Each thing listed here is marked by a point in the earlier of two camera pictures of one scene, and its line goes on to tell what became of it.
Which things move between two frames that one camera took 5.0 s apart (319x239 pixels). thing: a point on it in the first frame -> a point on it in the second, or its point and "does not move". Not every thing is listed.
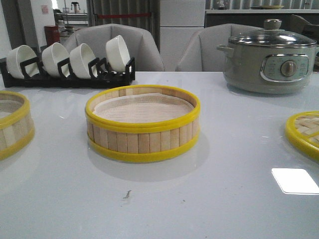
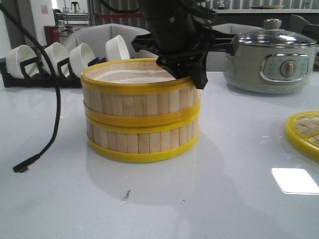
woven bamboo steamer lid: (302, 130) does not move
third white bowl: (80, 56) does not move
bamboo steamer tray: (16, 125) -> (137, 91)
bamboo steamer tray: (142, 123) does not move
